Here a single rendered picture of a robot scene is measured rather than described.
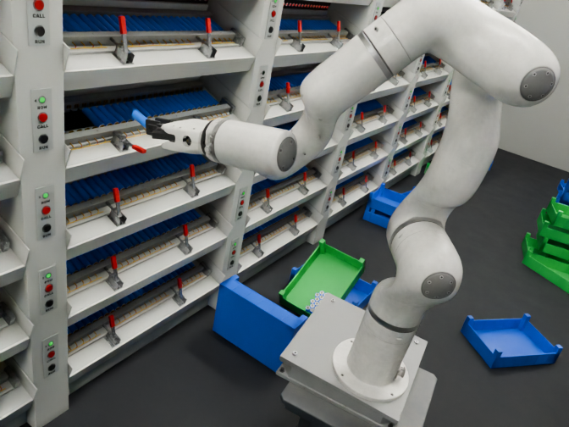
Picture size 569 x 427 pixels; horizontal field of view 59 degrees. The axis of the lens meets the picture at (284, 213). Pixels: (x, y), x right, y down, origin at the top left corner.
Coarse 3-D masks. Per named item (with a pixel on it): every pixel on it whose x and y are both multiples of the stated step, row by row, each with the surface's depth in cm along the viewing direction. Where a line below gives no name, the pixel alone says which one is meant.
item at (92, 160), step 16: (160, 80) 138; (176, 80) 143; (208, 80) 153; (224, 96) 151; (64, 112) 115; (240, 112) 150; (64, 144) 101; (112, 144) 115; (144, 144) 121; (160, 144) 124; (80, 160) 107; (96, 160) 109; (112, 160) 113; (128, 160) 118; (144, 160) 123; (80, 176) 109
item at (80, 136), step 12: (204, 108) 141; (216, 108) 144; (228, 108) 148; (72, 132) 108; (84, 132) 110; (96, 132) 112; (108, 132) 114; (132, 132) 120; (72, 144) 108; (96, 144) 111
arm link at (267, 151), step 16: (224, 128) 89; (240, 128) 88; (256, 128) 87; (272, 128) 87; (224, 144) 89; (240, 144) 87; (256, 144) 85; (272, 144) 84; (288, 144) 86; (224, 160) 91; (240, 160) 88; (256, 160) 86; (272, 160) 84; (288, 160) 87
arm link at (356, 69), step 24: (360, 48) 79; (312, 72) 83; (336, 72) 80; (360, 72) 80; (384, 72) 80; (312, 96) 82; (336, 96) 82; (360, 96) 83; (312, 120) 88; (336, 120) 87; (312, 144) 93
